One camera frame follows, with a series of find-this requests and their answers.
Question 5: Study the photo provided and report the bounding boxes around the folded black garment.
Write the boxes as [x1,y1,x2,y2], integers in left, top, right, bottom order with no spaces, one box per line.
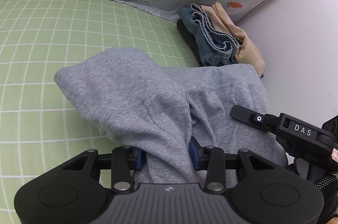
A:
[176,19,203,66]

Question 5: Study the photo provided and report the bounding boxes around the grey zip hoodie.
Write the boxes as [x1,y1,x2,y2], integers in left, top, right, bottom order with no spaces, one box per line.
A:
[55,48,288,184]

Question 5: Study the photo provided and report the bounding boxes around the folded blue jeans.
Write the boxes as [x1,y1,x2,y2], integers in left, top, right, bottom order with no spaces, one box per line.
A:
[178,3,240,66]

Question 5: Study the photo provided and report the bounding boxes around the folded beige garment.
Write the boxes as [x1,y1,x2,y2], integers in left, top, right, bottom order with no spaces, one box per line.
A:
[201,2,265,77]

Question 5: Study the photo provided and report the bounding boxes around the green grid mat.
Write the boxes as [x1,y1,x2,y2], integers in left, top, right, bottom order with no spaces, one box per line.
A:
[1,0,197,223]

